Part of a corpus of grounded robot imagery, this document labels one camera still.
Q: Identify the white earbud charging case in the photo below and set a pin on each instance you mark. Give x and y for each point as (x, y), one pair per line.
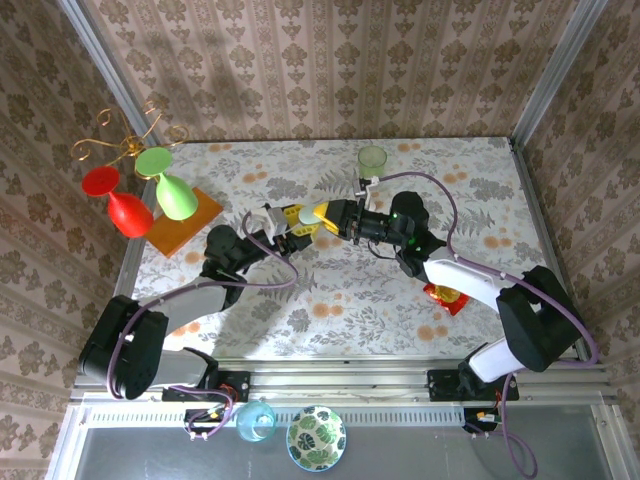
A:
(309, 215)

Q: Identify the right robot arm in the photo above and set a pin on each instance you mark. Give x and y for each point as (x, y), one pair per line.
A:
(460, 277)

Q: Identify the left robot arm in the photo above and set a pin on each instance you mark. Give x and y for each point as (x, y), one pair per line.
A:
(195, 305)

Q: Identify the orange wooden rack base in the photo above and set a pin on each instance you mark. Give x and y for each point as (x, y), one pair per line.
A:
(190, 231)

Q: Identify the green translucent plastic cup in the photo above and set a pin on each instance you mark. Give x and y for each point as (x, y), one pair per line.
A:
(372, 160)

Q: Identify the green plastic wine glass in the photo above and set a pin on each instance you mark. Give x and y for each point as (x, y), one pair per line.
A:
(175, 197)

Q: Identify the red gold candy packet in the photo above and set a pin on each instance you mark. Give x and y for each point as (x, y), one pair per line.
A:
(450, 302)

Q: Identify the floral tablecloth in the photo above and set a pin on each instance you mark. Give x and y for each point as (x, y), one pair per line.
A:
(350, 325)

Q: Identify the red plastic wine glass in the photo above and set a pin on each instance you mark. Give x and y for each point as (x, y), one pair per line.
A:
(130, 215)

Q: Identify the blue cup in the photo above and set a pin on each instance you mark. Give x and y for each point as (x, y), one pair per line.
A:
(256, 422)

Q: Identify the green leaf pattern bowl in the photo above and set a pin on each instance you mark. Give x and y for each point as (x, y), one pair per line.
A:
(316, 439)

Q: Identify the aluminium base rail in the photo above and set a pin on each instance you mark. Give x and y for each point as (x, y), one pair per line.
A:
(340, 380)

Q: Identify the black connector bracket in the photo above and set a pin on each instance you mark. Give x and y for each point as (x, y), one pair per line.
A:
(200, 419)
(475, 420)

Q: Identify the aluminium frame post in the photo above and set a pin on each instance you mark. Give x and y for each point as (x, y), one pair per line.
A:
(102, 55)
(565, 55)

